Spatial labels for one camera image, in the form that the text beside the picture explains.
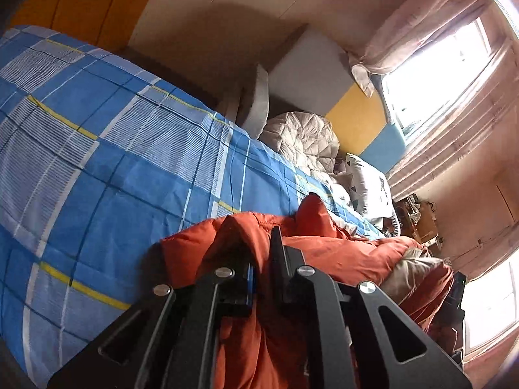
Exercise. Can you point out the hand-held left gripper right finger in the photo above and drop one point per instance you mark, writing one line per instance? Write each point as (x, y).
(279, 263)

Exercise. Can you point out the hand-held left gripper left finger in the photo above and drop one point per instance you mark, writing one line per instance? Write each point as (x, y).
(250, 287)

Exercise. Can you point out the orange puffer jacket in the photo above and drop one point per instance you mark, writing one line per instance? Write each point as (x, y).
(365, 255)

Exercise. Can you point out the small bright window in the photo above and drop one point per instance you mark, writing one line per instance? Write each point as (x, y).
(492, 308)

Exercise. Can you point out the cluttered wooden desk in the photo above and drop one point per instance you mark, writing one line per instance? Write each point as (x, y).
(419, 219)

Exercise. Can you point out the white printed pillow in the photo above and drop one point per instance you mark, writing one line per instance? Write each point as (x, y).
(369, 184)

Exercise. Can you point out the grey quilted blanket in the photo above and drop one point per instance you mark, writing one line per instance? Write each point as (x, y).
(300, 137)

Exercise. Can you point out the white board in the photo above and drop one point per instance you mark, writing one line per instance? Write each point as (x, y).
(256, 101)

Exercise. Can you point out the pink patterned curtain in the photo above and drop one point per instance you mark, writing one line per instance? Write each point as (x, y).
(409, 28)
(462, 129)

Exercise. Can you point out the grey yellow blue headboard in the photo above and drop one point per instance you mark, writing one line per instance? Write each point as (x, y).
(357, 113)

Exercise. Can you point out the blue plaid bed sheet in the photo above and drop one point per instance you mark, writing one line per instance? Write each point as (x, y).
(121, 170)

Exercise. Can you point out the wooden wardrobe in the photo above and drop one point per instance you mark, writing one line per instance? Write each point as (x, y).
(81, 0)

